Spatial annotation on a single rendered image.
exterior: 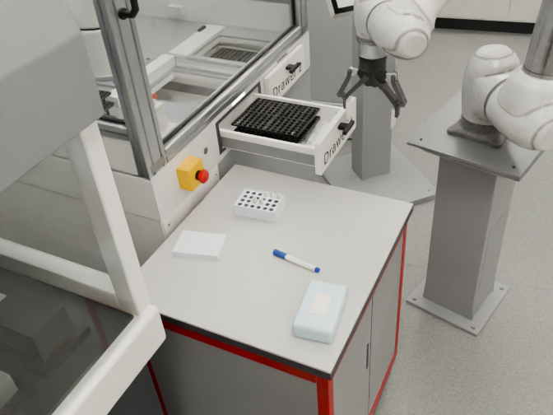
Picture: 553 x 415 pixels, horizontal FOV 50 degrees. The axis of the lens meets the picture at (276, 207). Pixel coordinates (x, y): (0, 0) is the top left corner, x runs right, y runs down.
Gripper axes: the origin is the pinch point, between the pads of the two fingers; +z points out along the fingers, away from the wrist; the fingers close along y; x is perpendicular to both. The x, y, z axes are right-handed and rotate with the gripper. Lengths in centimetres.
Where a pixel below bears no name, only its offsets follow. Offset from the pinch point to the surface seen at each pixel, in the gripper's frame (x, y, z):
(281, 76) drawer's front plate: -23.4, 40.7, 3.4
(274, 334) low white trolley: 70, -2, 16
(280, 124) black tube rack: 7.4, 26.0, 2.6
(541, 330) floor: -24, -61, 92
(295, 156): 15.9, 17.4, 7.0
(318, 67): -155, 84, 66
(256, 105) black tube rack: -0.8, 38.5, 2.8
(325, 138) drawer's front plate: 13.4, 8.7, 0.4
